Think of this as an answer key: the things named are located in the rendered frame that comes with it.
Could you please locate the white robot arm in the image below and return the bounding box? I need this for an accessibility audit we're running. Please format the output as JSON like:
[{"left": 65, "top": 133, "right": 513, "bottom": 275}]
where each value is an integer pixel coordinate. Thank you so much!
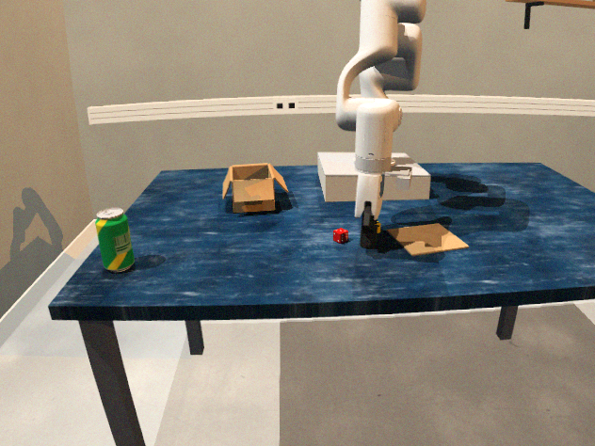
[{"left": 336, "top": 0, "right": 426, "bottom": 191}]

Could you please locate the tan square mat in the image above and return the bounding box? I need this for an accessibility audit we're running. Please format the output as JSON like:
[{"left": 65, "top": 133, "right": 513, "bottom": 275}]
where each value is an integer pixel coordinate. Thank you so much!
[{"left": 386, "top": 223, "right": 469, "bottom": 256}]

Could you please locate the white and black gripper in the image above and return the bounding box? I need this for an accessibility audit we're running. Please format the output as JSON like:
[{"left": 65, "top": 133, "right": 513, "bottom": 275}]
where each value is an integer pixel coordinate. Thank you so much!
[{"left": 355, "top": 168, "right": 385, "bottom": 248}]

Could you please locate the green drink can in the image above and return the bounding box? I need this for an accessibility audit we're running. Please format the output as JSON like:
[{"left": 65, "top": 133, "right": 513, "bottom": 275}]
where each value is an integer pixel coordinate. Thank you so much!
[{"left": 95, "top": 208, "right": 135, "bottom": 272}]

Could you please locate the red die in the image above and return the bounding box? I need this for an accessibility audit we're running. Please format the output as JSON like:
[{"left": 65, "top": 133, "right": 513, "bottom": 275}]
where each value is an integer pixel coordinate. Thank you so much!
[{"left": 333, "top": 228, "right": 348, "bottom": 244}]

